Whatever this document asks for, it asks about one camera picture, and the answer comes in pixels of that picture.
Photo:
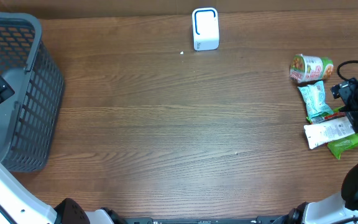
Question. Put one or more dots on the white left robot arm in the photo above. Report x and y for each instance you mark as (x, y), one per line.
(17, 204)

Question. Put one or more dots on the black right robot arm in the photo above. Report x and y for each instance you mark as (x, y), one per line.
(341, 207)

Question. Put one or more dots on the green snack bag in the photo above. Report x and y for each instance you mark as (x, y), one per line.
(337, 147)

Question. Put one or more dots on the white tube with gold cap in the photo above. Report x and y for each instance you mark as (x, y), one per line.
(325, 132)

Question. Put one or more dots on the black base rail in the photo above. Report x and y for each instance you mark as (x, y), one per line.
(256, 220)

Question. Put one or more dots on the dark grey plastic basket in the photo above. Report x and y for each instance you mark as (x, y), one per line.
(24, 58)

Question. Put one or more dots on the white barcode scanner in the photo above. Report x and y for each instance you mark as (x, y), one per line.
(205, 24)

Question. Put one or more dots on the teal wet wipes packet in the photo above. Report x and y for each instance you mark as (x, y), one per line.
(315, 100)

